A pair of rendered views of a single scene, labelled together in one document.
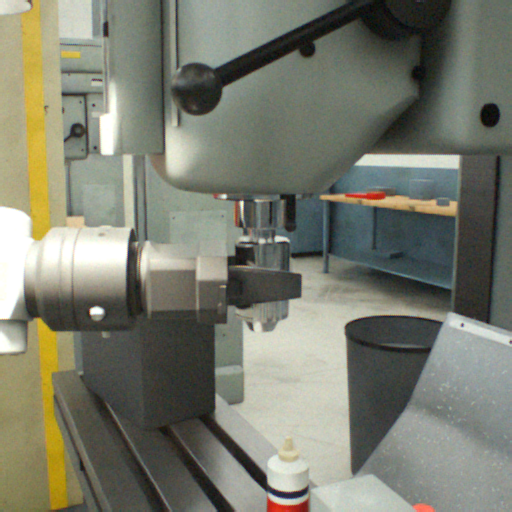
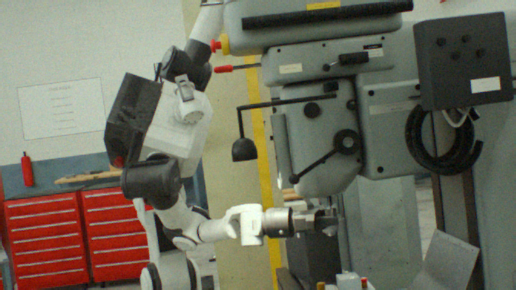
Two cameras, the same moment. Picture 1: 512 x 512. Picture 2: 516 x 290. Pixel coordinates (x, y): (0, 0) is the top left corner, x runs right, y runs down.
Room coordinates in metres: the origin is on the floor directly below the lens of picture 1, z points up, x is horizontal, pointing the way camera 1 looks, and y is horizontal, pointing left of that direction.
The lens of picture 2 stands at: (-1.22, -0.46, 1.57)
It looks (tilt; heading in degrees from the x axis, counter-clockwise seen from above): 3 degrees down; 21
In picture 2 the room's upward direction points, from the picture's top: 7 degrees counter-clockwise
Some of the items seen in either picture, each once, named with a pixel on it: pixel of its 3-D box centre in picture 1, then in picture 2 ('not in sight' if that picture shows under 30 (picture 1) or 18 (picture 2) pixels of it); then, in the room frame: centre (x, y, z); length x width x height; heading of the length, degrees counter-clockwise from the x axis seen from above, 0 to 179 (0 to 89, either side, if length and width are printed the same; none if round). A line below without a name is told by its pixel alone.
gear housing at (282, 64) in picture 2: not in sight; (324, 61); (0.53, -0.04, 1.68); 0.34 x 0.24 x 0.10; 116
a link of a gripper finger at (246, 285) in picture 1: (264, 286); (327, 222); (0.49, -0.01, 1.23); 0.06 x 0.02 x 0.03; 94
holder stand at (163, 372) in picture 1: (143, 335); (311, 247); (0.90, 0.17, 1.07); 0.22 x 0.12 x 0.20; 37
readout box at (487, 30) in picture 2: not in sight; (464, 61); (0.34, -0.42, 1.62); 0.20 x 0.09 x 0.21; 116
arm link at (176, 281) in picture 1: (155, 281); (298, 222); (0.51, 0.09, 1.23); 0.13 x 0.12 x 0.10; 4
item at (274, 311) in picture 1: (262, 283); (329, 221); (0.52, -0.01, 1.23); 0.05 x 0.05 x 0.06
